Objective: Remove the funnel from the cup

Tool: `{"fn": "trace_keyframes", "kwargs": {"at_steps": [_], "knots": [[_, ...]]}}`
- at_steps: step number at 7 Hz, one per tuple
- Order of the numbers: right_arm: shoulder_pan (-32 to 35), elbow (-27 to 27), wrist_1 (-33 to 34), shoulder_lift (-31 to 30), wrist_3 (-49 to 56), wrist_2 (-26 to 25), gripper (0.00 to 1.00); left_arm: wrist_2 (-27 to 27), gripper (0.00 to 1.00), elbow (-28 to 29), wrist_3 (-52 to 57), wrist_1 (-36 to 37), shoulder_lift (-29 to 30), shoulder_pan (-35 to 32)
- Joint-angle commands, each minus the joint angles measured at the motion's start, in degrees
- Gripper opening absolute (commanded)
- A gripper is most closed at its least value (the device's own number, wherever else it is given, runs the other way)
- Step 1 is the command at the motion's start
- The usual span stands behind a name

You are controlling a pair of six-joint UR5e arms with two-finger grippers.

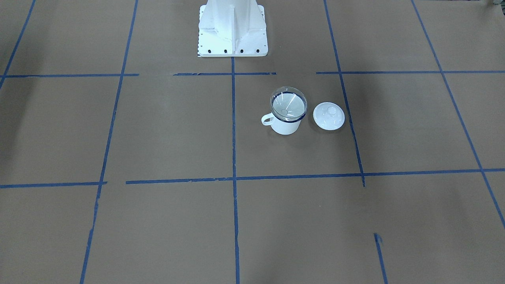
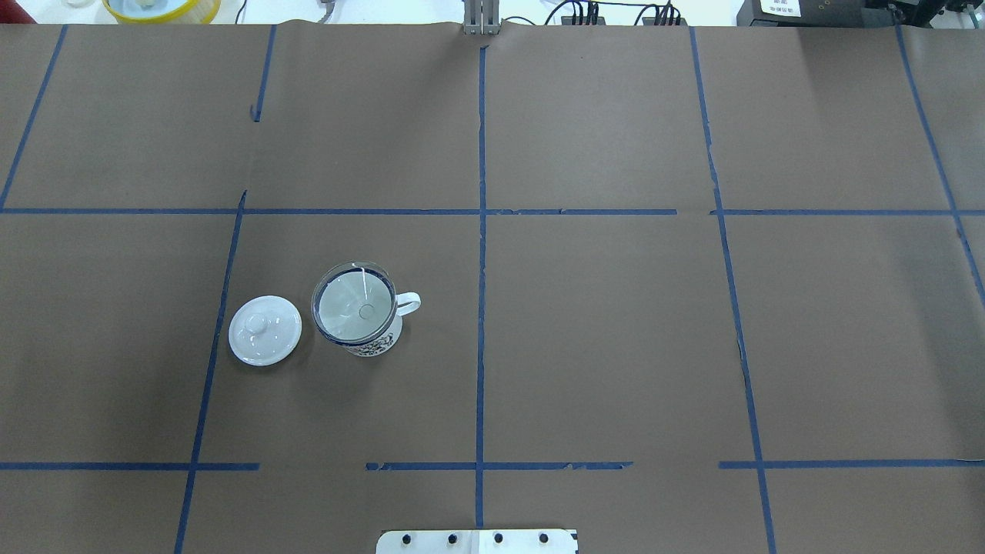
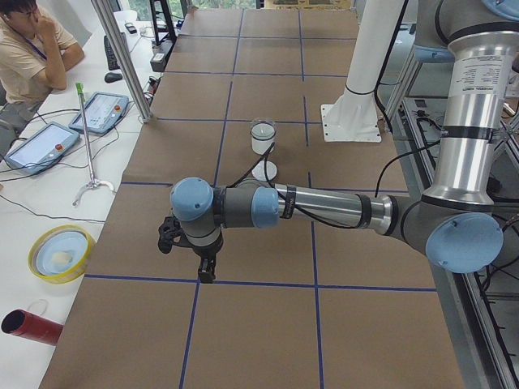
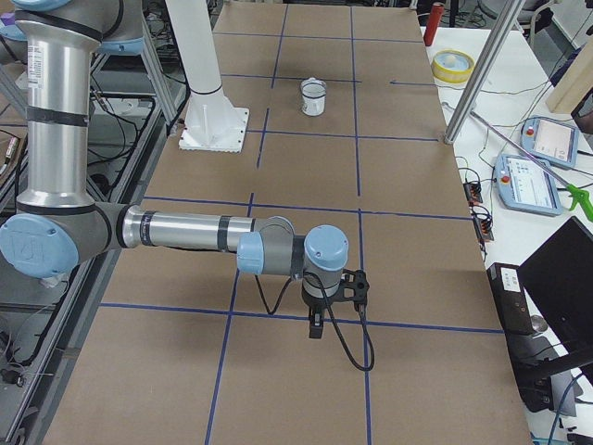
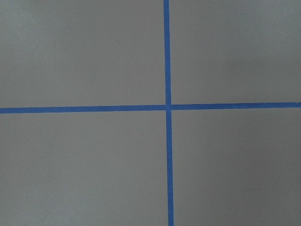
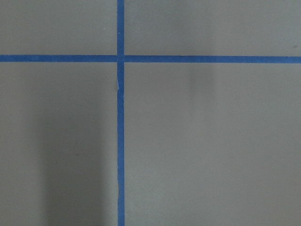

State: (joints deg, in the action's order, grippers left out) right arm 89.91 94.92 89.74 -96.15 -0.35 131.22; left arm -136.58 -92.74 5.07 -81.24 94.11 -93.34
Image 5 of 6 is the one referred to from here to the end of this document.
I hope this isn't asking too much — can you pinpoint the crossing blue tape strip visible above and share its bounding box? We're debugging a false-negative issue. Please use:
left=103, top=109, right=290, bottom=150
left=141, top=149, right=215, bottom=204
left=0, top=102, right=301, bottom=114

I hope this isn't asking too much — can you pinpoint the long blue tape strip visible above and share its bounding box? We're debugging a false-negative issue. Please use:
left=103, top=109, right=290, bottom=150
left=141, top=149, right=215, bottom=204
left=163, top=0, right=174, bottom=226

